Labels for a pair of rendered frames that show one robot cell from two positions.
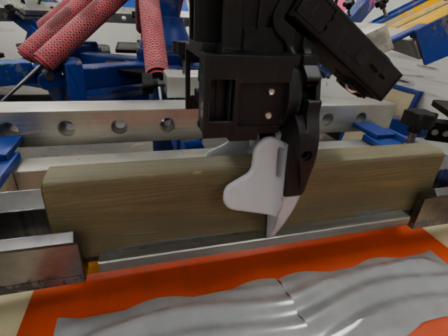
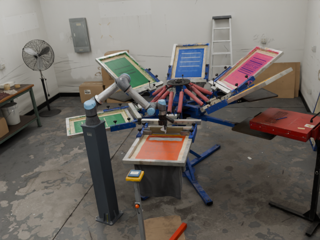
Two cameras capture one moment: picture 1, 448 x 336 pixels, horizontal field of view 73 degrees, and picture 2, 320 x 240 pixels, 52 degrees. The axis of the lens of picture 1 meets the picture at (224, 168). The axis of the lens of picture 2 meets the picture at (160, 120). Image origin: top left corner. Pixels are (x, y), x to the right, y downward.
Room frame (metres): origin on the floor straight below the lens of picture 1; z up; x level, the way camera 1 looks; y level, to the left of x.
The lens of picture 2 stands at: (-2.45, -1.70, 2.45)
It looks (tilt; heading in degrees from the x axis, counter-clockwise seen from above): 22 degrees down; 33
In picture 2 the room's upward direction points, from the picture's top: 5 degrees counter-clockwise
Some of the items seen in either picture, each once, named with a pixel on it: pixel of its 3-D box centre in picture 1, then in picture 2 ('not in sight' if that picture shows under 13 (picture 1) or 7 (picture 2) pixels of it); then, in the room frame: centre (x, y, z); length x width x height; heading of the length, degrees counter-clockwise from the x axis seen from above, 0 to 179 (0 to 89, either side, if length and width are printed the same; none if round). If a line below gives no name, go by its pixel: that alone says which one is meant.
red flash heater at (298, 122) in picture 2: not in sight; (287, 123); (0.73, -1.18, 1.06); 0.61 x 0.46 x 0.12; 77
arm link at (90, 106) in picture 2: not in sight; (90, 107); (-0.20, 0.57, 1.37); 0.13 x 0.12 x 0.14; 26
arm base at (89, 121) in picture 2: not in sight; (92, 118); (-0.20, 0.56, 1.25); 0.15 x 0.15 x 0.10
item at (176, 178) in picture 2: not in sight; (157, 179); (-0.24, -0.19, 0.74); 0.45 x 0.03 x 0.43; 107
